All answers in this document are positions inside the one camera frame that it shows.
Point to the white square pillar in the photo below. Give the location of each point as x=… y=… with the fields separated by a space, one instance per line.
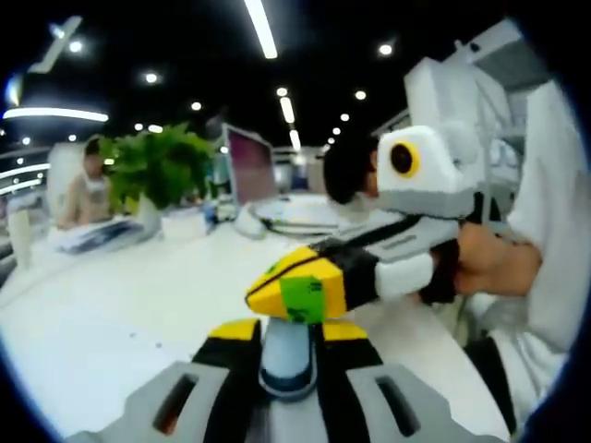
x=443 y=92

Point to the stack of printed papers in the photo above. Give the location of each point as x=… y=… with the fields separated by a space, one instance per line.
x=97 y=235

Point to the black band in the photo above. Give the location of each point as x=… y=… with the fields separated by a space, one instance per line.
x=489 y=369

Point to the ceiling light strips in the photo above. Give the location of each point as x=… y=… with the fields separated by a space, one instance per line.
x=261 y=27

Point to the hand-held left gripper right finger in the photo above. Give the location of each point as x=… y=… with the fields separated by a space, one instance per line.
x=351 y=369

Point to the white tall vase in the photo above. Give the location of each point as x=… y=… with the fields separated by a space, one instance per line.
x=19 y=240

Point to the person's right hand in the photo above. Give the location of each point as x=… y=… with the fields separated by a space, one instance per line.
x=485 y=263

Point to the white column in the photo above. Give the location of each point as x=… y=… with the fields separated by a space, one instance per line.
x=57 y=161

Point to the ceiling air conditioner vent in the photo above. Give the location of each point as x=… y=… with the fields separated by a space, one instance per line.
x=60 y=41

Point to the white storage shelf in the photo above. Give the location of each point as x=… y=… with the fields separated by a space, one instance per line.
x=512 y=60

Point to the white cardboard box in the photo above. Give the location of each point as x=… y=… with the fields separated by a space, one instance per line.
x=182 y=225

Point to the green potted plant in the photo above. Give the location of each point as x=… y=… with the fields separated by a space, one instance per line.
x=157 y=161

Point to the ceiling spot lights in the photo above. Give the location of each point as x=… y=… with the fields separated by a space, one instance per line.
x=151 y=77

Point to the laptop with purple screen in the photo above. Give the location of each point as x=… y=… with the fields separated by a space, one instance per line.
x=251 y=166

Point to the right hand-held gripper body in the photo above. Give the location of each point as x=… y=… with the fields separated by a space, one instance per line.
x=434 y=184

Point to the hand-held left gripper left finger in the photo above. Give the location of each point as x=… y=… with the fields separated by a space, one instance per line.
x=226 y=369

